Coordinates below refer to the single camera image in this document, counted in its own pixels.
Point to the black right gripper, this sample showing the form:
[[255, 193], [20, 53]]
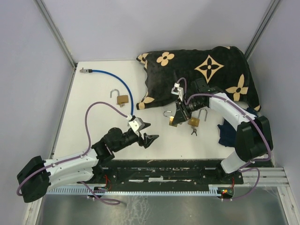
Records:
[[182, 115]]

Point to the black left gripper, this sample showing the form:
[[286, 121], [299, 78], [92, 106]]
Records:
[[147, 140]]

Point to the small brass padlock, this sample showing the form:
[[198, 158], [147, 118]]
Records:
[[168, 114]]

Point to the brass padlock with key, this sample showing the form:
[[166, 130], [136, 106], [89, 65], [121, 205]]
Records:
[[121, 99]]

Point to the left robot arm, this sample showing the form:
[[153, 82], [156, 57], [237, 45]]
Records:
[[39, 175]]

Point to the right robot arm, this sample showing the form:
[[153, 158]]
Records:
[[253, 141]]

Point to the large brass padlock with keys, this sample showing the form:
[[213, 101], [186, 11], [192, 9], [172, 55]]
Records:
[[195, 121]]

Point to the dark blue cloth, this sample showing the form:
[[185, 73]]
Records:
[[227, 134]]

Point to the black floral patterned blanket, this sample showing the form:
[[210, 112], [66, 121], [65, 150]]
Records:
[[222, 67]]

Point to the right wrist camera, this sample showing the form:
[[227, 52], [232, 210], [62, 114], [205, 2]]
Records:
[[178, 90]]

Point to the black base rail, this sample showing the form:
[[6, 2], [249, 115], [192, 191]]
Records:
[[204, 172]]

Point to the white slotted cable duct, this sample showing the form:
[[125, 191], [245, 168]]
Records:
[[143, 189]]

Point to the right aluminium frame post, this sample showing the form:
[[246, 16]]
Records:
[[262, 26]]

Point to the aluminium frame post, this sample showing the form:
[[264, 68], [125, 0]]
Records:
[[55, 31], [262, 26]]

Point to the left aluminium frame post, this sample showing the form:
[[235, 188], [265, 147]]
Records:
[[55, 31]]

